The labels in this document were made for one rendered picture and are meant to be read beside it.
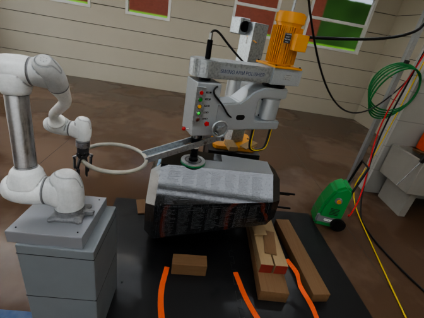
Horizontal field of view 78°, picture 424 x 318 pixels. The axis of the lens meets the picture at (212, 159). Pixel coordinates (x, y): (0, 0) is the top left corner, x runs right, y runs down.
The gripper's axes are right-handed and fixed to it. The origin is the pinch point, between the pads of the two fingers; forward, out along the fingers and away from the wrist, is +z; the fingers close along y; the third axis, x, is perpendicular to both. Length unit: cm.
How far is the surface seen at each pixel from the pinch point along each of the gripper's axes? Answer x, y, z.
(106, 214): -41.7, 1.2, 7.1
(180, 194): -34, 65, 14
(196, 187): -37, 78, 8
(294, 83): -48, 153, -86
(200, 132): -27, 79, -37
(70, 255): -61, -24, 12
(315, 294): -142, 139, 65
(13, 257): 31, -43, 92
